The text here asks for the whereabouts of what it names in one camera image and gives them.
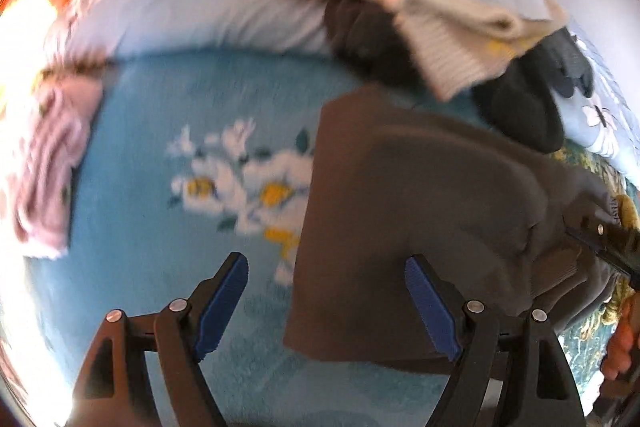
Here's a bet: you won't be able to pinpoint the dark grey sweatpants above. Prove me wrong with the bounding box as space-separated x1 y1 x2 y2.
283 87 617 374

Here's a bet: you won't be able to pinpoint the dark blue-grey garment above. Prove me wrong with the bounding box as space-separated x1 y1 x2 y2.
471 27 594 154

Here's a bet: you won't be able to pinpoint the pink knit garment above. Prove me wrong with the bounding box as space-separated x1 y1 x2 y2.
2 75 103 259

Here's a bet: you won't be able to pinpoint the black fleece garment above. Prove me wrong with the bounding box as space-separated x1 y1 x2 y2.
323 0 424 90

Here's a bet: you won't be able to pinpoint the teal floral blanket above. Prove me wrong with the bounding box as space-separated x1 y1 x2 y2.
2 51 446 426

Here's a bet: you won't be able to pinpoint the operator right hand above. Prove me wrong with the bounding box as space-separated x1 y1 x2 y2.
600 293 639 381

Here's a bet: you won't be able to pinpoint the mustard knit sweater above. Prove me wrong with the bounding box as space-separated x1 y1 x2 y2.
600 194 639 326

